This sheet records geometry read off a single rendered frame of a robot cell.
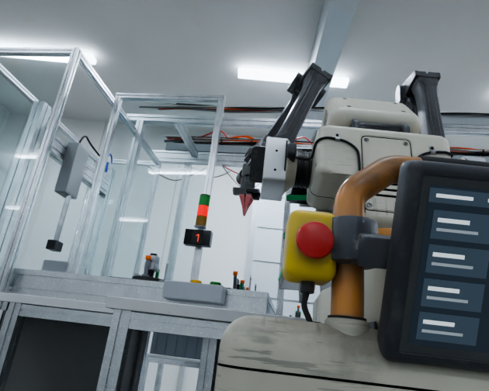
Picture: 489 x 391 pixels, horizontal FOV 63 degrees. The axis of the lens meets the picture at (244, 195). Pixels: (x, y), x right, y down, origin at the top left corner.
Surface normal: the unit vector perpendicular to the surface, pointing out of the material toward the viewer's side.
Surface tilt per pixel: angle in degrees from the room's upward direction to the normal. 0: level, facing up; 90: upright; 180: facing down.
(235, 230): 90
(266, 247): 90
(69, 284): 90
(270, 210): 90
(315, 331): 45
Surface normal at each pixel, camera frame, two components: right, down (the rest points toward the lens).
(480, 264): -0.04, 0.07
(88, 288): -0.11, -0.36
